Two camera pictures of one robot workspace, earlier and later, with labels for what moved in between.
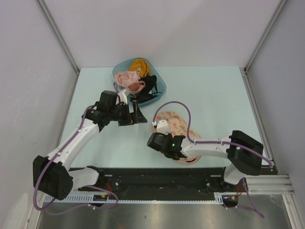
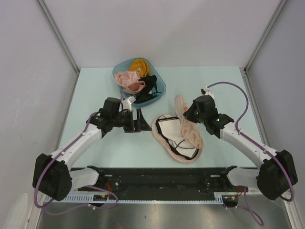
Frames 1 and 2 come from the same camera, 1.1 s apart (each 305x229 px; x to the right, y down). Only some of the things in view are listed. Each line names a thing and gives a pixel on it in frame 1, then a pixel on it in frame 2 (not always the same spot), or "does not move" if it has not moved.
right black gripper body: (168, 136) → (201, 117)
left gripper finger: (125, 122) → (132, 129)
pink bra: (130, 79) does not move
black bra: (149, 91) does not move
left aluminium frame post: (56, 31) does not move
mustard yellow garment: (142, 64) does not move
